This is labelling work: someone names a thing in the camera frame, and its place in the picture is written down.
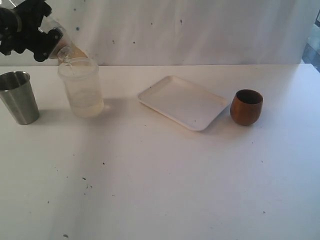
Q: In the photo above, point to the clear drinking glass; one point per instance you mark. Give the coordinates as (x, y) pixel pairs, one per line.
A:
(55, 31)

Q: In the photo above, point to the brown wooden cup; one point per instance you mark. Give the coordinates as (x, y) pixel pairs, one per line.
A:
(246, 107)

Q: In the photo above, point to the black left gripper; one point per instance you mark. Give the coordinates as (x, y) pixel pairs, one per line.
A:
(19, 30)

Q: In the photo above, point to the clear dome lid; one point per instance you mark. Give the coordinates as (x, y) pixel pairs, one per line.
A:
(64, 49)

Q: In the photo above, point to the stainless steel cup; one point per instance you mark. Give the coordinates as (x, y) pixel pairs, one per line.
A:
(17, 95)

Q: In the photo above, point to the white rectangular tray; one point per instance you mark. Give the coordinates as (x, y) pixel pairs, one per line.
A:
(184, 102)

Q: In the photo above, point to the translucent plastic container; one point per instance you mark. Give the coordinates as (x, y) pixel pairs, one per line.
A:
(82, 86)

